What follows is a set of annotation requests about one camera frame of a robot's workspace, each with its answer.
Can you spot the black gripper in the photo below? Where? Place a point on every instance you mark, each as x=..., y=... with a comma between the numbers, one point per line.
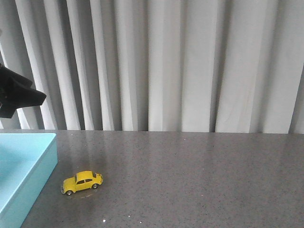
x=16, y=92

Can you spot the yellow toy beetle car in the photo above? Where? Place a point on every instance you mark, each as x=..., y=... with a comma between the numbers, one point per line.
x=81, y=181

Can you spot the light blue plastic box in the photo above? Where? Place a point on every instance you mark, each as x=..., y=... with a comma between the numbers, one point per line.
x=26, y=163

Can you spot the grey pleated curtain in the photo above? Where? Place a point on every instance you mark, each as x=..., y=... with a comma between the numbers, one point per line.
x=224, y=66

